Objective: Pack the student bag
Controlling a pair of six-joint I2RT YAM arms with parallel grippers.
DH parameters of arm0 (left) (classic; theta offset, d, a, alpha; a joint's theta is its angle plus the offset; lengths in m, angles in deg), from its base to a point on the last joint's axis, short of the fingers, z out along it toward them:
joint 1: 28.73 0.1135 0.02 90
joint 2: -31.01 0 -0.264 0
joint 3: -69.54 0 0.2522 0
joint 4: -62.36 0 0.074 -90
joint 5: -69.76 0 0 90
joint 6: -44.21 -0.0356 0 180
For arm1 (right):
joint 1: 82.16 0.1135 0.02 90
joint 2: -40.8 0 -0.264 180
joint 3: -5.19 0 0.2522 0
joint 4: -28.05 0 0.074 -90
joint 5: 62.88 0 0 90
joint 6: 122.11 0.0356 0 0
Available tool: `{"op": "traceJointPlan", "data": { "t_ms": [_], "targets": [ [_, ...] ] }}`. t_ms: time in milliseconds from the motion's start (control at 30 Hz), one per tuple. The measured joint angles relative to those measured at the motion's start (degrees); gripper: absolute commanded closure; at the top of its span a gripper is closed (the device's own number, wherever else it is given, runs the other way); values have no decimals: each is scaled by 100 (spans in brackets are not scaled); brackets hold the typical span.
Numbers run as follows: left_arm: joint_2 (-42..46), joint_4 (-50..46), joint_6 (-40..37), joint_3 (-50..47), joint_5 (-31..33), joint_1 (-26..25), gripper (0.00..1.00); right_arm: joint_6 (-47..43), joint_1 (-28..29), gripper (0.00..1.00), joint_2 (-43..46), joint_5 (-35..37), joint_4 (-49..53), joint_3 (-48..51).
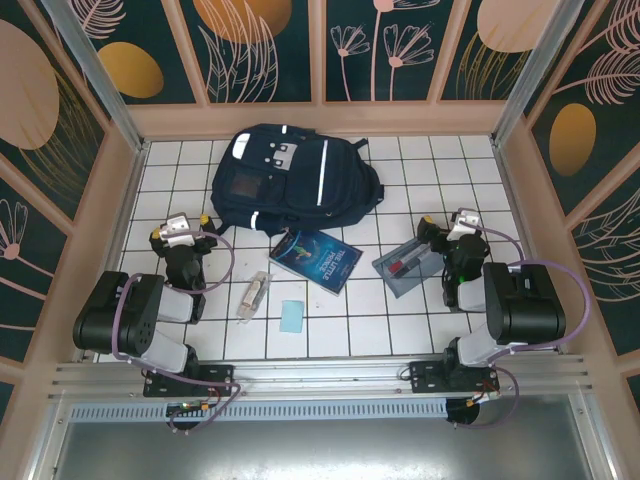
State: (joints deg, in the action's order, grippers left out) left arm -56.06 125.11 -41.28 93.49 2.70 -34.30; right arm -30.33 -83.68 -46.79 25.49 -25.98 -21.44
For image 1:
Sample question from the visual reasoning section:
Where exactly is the grey pencil case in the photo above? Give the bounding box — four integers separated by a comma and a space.
372, 237, 449, 300

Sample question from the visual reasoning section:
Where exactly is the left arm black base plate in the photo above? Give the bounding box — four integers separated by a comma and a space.
143, 363, 236, 399

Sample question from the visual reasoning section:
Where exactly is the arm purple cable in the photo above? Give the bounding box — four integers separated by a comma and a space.
112, 229, 242, 436
449, 222, 594, 431

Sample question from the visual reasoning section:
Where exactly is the left table side rail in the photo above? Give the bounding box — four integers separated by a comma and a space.
77, 142, 150, 362

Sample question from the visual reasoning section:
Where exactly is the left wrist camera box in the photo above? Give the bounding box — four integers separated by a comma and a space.
158, 214, 199, 247

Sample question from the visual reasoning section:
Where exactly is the clear plastic stationery case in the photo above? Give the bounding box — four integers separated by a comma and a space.
235, 270, 274, 321

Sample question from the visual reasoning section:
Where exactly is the blue Little Prince book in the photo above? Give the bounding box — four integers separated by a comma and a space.
268, 229, 364, 297

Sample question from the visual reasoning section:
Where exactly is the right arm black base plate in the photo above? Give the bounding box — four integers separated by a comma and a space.
408, 360, 501, 396

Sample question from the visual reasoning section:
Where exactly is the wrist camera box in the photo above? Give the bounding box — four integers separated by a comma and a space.
448, 209, 484, 242
158, 214, 199, 247

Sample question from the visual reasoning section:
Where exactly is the aluminium mounting rail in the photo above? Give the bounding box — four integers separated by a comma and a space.
47, 353, 594, 401

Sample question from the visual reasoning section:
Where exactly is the right aluminium corner post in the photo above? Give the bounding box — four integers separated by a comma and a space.
489, 0, 600, 146

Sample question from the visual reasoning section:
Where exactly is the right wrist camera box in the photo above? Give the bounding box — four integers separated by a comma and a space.
448, 209, 484, 242

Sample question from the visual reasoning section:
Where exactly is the grey metal sheet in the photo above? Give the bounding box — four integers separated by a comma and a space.
29, 394, 616, 480

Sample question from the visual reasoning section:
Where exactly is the navy blue backpack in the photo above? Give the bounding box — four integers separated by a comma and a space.
209, 122, 386, 239

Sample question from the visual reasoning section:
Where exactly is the black pen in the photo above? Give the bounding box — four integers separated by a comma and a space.
394, 249, 437, 280

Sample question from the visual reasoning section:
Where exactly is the table side rail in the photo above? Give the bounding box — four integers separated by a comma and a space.
77, 142, 150, 362
490, 139, 569, 357

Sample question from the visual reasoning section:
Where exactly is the red capped marker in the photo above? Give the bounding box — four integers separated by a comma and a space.
388, 244, 431, 276

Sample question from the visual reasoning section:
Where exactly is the aluminium corner post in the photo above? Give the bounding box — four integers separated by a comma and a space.
489, 0, 600, 146
39, 0, 150, 154

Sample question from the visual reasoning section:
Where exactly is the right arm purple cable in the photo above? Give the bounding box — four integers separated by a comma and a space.
449, 222, 594, 431

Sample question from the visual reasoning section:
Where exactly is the right table side rail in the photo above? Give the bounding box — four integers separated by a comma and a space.
490, 139, 569, 357

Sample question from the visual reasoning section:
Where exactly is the left aluminium corner post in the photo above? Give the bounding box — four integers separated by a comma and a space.
39, 0, 150, 154

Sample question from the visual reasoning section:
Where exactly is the grey slotted cable duct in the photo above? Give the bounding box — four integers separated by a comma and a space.
67, 399, 449, 424

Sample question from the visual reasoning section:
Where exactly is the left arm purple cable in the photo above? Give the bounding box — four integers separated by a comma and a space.
112, 229, 242, 436

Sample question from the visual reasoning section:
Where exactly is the light blue sticky note pad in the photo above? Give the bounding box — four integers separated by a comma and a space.
279, 299, 306, 334

